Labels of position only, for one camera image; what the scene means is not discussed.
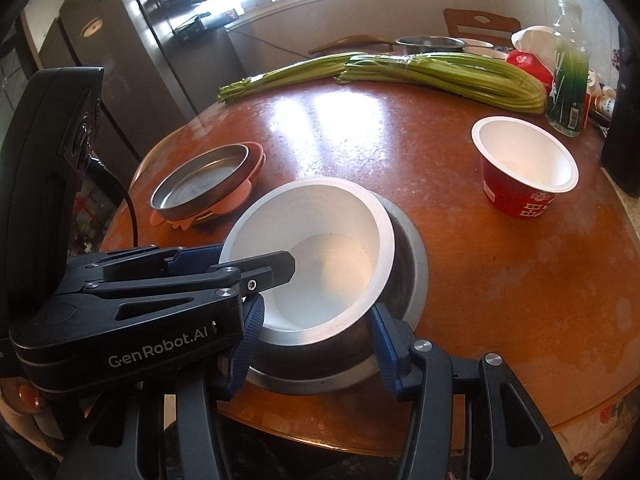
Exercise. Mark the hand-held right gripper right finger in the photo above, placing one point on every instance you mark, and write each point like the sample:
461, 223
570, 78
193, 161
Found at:
387, 355

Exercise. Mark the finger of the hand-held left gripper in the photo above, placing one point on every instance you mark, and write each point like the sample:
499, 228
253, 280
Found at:
270, 270
192, 256

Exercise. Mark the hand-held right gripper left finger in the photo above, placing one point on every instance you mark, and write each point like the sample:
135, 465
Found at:
247, 340

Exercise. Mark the white paper bowl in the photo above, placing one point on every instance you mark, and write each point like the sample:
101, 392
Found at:
325, 230

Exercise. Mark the round steel plate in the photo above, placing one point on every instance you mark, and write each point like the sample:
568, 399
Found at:
200, 180

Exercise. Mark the pink animal-shaped plate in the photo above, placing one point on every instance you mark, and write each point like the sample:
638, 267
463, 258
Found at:
240, 187

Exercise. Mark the shallow steel bowl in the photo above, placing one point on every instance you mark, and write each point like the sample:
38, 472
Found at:
405, 270

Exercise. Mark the red paper bowl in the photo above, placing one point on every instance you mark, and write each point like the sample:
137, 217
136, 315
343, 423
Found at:
520, 195

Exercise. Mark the person's left hand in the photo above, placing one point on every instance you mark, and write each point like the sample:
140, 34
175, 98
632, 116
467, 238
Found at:
20, 397

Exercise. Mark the grey refrigerator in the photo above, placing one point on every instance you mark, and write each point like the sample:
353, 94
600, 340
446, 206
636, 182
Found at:
125, 70

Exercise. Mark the long celery bunch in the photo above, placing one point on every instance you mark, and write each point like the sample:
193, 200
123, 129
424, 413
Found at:
290, 75

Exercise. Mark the black box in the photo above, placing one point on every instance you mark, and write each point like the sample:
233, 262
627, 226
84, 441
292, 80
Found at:
200, 27

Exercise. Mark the printed cloth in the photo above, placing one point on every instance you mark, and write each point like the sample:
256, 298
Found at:
600, 440

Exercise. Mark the wrapped celery bunch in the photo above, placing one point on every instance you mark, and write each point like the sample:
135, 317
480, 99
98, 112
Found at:
460, 77

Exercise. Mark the deep steel bowl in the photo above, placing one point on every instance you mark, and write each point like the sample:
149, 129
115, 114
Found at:
430, 44

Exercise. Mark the white ceramic bowl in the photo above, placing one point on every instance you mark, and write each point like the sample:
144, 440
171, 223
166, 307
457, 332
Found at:
482, 50

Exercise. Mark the wooden slat-back chair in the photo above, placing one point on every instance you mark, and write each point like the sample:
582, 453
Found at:
480, 25

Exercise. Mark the red tissue pack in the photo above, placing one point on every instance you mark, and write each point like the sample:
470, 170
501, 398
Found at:
530, 65

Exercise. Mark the clear bottle green label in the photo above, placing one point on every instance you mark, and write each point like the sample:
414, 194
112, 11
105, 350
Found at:
567, 85

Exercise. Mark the small white bottle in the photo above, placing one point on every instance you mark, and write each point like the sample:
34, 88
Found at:
602, 102

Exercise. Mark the black thermos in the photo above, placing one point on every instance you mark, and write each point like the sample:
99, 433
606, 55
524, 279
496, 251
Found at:
622, 120

